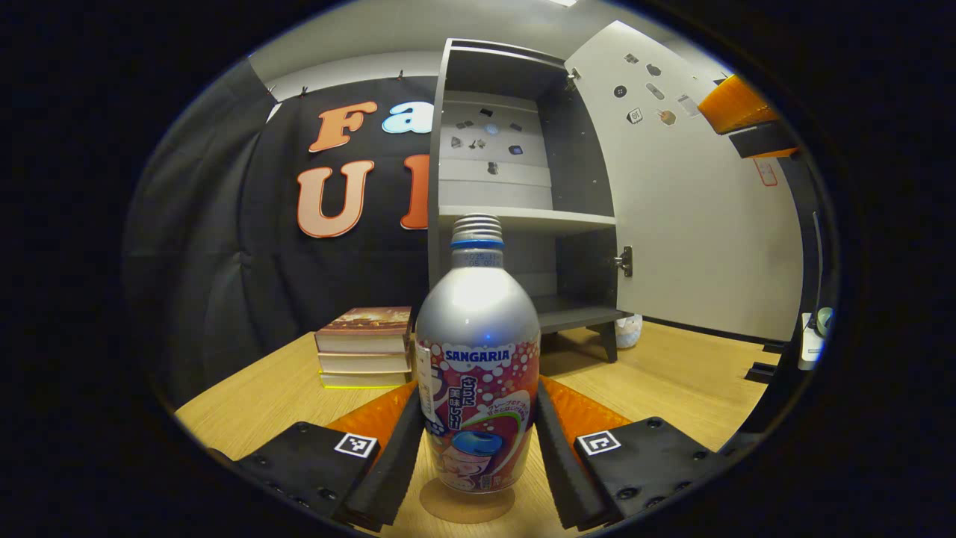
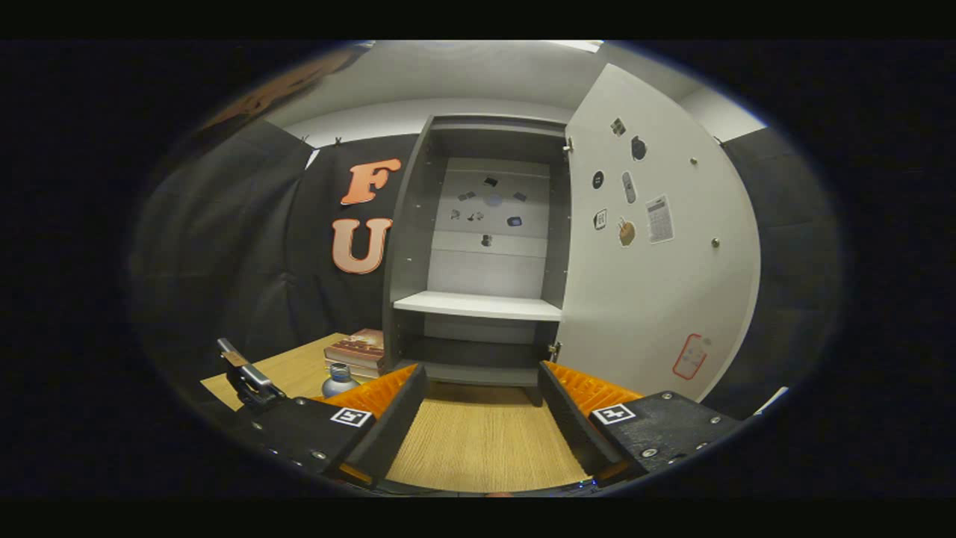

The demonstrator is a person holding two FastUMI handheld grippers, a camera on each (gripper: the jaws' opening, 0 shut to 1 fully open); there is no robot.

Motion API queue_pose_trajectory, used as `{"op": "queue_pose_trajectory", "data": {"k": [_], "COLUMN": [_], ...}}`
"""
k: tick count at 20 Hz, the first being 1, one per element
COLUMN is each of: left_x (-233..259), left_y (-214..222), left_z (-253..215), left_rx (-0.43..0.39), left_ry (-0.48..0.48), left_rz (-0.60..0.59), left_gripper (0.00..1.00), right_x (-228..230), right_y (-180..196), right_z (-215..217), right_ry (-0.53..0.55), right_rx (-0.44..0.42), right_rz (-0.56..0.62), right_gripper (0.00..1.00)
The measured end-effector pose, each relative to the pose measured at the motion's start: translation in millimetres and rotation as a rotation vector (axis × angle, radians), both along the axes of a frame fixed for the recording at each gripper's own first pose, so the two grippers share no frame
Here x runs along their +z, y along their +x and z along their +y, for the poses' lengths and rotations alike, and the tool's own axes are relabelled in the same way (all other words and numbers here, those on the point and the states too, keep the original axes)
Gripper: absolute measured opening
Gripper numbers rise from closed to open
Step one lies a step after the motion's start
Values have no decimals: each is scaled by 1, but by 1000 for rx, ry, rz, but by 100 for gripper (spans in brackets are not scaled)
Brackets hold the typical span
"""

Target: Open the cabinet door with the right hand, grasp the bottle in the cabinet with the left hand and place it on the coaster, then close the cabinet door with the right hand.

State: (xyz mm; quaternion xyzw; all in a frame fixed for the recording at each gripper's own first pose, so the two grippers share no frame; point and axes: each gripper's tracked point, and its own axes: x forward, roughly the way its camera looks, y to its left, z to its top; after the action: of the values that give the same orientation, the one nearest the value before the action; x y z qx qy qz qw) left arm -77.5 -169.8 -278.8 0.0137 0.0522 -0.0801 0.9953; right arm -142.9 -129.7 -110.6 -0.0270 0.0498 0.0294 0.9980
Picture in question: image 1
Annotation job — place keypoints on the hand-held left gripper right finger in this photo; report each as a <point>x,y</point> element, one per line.
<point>560,463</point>

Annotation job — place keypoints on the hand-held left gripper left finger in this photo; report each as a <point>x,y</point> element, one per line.
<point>392,463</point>

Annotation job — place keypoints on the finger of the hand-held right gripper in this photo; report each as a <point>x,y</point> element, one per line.
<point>736,104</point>

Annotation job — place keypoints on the white cabinet door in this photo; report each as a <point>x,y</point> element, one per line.
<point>709,239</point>

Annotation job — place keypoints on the silver drink bottle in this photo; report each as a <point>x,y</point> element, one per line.
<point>478,314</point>

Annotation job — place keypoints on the metal door hinge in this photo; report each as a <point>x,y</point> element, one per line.
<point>625,261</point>
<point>573,78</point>

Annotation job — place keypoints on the grey cabinet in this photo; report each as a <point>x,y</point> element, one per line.
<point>582,164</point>

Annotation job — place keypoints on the thin white-edged book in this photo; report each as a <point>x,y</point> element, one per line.
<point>366,363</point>

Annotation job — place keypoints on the brown cover book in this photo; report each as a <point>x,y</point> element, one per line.
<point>366,332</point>

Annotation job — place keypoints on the small white object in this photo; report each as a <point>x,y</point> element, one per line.
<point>629,332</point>

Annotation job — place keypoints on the black backdrop cloth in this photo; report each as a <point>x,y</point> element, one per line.
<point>194,261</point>
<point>284,299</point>

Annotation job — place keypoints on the small white box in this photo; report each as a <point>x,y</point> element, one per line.
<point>810,344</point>

